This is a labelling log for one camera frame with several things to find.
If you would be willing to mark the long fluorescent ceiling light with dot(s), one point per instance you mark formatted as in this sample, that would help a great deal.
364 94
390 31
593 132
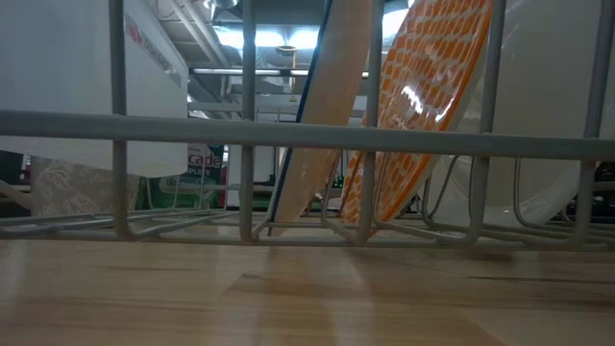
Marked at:
226 71

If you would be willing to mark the beige patterned cloth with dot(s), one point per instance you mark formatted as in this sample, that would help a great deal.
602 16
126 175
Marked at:
72 187

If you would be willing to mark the white cabinet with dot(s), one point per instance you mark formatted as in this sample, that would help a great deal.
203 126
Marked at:
266 168

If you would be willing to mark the blue rimmed patterned plate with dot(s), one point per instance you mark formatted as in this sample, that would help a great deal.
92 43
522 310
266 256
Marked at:
336 86

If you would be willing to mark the white box with red logo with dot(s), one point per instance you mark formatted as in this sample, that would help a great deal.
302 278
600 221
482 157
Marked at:
57 72

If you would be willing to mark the plain white plate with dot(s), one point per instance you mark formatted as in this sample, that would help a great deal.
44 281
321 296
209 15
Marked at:
543 86

